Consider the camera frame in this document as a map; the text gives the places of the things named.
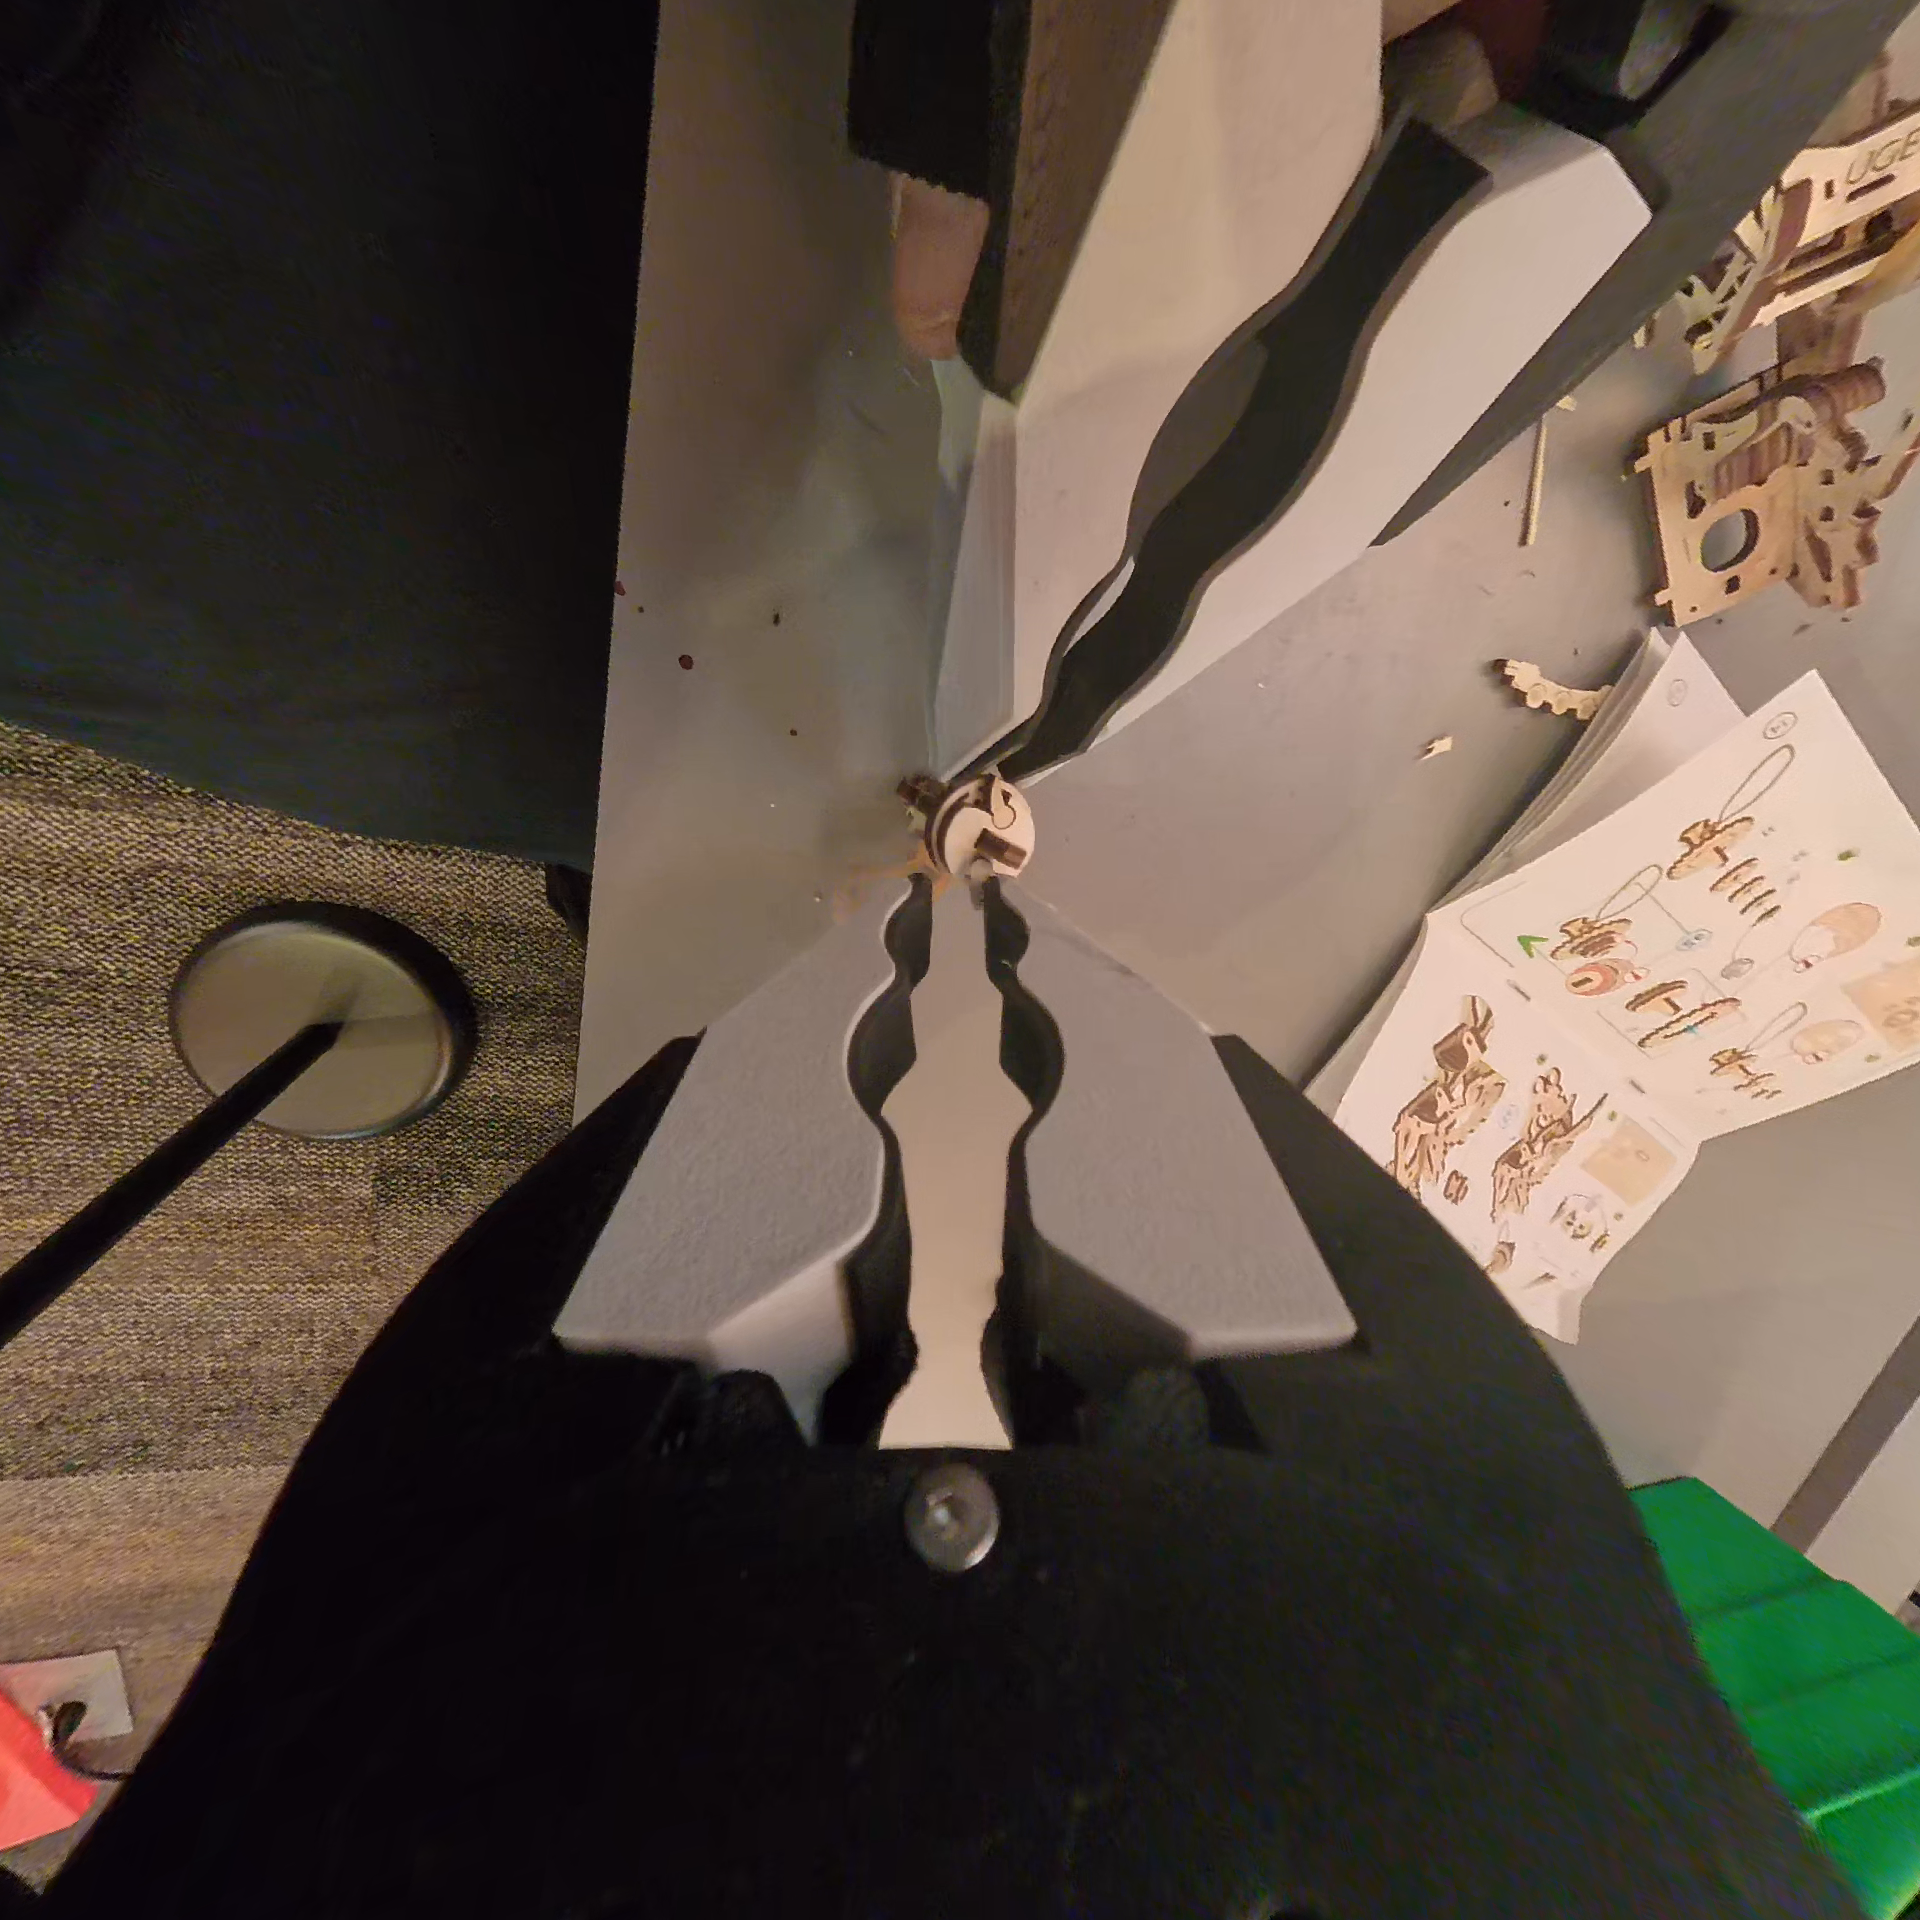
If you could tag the wooden hub disc part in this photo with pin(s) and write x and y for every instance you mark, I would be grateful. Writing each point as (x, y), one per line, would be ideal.
(975, 825)

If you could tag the black pole round base stand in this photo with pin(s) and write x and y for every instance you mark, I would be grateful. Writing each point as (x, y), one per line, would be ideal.
(316, 1004)

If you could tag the green plastic bin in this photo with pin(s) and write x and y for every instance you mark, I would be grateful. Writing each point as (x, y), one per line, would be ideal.
(1799, 1680)

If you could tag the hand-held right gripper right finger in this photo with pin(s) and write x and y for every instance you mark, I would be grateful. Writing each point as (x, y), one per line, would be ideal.
(1184, 1201)

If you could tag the thin wooden stick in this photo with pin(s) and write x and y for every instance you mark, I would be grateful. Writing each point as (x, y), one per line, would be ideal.
(1532, 480)

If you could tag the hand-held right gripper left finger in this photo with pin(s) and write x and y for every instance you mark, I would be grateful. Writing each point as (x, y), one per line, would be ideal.
(720, 1201)

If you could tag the wavy wooden strip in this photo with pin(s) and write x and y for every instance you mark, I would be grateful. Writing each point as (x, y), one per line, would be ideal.
(1552, 690)

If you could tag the person's left hand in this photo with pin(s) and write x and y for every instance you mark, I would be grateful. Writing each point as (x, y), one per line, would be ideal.
(937, 270)

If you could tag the orange red object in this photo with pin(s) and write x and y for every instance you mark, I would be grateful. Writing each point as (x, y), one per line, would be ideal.
(38, 1779)

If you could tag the partly built wooden model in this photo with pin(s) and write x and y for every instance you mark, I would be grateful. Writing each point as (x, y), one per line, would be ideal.
(1785, 451)

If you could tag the open instruction booklet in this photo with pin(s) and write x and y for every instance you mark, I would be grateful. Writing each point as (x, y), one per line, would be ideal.
(1651, 973)

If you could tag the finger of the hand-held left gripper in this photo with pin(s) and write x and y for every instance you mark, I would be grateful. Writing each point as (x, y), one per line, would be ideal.
(1470, 329)
(1201, 225)

